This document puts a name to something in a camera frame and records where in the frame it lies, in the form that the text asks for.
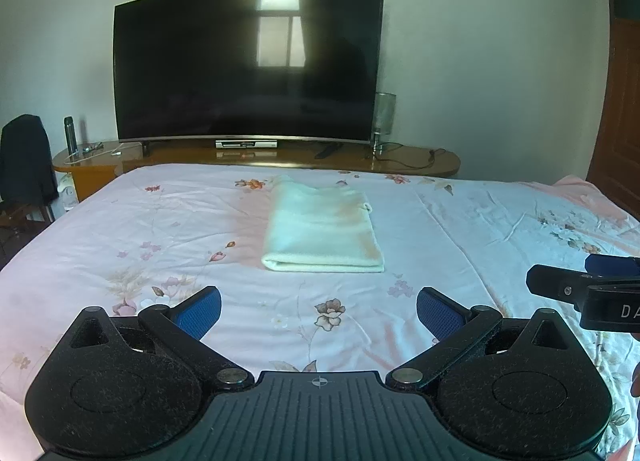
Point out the white knitted garment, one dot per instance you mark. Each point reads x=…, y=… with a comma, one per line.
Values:
x=320, y=230

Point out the dark thermos bottle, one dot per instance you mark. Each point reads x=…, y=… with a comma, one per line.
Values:
x=70, y=135

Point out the brown wooden tv console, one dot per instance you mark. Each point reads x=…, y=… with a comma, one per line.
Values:
x=92, y=175

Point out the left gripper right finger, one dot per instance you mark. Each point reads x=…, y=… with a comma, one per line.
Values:
x=500, y=388

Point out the silver set-top box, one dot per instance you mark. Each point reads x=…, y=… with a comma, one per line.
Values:
x=246, y=144

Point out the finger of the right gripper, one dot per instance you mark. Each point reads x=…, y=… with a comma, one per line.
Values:
x=610, y=265

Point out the large curved black television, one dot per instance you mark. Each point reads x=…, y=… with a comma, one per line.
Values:
x=246, y=69

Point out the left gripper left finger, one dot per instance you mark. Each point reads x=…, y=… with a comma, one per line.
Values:
x=132, y=387

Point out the brown wooden door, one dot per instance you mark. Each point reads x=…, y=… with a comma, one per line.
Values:
x=614, y=166

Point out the dark jacket on chair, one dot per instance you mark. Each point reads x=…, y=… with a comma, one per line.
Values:
x=27, y=174

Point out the pink floral bed sheet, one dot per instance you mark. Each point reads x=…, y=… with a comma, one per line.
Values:
x=158, y=234

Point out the small items on console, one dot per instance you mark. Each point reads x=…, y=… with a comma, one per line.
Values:
x=92, y=151

